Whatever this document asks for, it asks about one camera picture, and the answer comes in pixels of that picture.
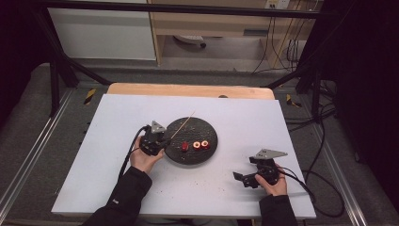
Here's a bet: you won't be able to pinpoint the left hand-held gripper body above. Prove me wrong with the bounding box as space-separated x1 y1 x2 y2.
138 120 168 157

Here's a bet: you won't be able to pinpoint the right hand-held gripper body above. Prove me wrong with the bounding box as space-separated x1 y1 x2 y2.
248 148 289 186

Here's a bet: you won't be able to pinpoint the thin wooden skewer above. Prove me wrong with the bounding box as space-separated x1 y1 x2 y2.
169 110 197 140

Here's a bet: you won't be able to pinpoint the black round plate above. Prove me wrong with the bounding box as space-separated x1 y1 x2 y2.
163 116 219 166

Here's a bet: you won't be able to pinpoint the person's right hand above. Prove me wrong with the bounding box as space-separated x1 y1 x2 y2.
254 171 288 198

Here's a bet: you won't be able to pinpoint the person's left hand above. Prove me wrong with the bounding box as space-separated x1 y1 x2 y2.
129 135 166 175

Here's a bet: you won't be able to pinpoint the white board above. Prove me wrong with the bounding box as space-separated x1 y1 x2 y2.
51 93 317 219

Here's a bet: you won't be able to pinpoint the white chair base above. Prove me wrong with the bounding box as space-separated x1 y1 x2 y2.
173 34 208 49

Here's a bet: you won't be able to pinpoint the white cabinet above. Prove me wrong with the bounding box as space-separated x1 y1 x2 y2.
48 7 157 61

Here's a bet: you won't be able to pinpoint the light wooden desk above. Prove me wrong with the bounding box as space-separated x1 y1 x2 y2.
146 0 325 69

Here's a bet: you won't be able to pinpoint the white power strip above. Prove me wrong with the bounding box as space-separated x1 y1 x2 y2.
264 0 292 10

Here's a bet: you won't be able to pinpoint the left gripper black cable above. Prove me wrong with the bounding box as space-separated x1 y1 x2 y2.
118 124 152 181

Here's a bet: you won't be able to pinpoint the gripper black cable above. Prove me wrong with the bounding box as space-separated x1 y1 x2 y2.
277 166 346 219
118 124 152 181

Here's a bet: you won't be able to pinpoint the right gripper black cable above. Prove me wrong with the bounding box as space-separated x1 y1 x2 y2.
277 166 346 219

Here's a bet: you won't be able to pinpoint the black floor cables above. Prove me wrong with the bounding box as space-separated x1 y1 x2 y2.
284 79 339 134

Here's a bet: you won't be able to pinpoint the aluminium rail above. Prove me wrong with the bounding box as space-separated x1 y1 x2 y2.
0 89 75 215
312 125 369 226

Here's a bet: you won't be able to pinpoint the hanging black cables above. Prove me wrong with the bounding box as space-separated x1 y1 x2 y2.
251 14 303 75

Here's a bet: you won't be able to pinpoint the black metal frame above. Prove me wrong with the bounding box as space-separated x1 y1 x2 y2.
31 0 342 118

